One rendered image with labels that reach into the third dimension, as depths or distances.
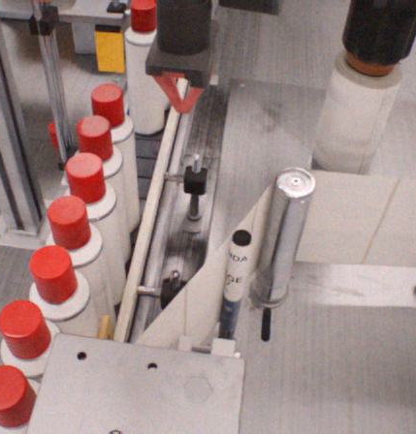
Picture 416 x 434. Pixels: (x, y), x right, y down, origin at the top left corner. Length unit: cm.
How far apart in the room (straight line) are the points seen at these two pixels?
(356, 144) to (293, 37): 51
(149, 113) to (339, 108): 27
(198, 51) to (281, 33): 61
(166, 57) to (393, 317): 39
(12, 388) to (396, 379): 41
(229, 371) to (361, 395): 32
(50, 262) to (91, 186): 9
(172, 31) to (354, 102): 24
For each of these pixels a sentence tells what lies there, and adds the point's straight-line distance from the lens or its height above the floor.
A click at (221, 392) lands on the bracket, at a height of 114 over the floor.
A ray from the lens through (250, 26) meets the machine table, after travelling 119.
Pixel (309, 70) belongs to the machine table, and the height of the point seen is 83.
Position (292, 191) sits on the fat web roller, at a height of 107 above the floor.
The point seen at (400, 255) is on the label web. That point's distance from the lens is 65.
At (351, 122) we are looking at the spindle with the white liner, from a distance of 69.
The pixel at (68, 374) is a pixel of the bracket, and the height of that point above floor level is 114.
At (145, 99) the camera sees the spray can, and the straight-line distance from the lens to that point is 77.
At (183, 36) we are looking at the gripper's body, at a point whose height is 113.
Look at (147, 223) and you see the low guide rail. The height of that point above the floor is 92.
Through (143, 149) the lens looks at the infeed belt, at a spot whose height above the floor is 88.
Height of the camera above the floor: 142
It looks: 50 degrees down
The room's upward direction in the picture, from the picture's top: 4 degrees clockwise
